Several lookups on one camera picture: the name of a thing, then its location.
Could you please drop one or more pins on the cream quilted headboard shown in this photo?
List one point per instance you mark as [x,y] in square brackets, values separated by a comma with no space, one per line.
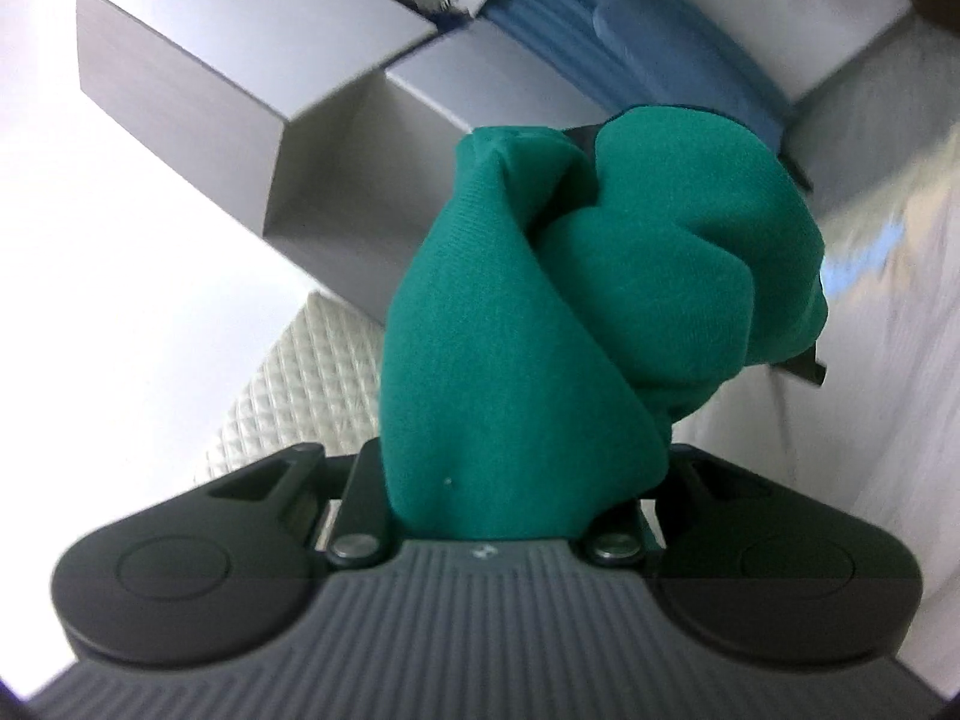
[300,390]

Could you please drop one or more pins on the grey wooden cabinet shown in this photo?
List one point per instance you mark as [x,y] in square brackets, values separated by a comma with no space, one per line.
[187,52]

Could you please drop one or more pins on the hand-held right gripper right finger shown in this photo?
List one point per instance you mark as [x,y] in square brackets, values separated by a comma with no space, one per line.
[619,525]

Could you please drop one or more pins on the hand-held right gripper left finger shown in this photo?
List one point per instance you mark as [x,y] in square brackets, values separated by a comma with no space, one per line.
[360,495]

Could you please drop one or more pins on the green hoodie with white print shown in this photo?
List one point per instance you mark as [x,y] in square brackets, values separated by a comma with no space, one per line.
[525,352]

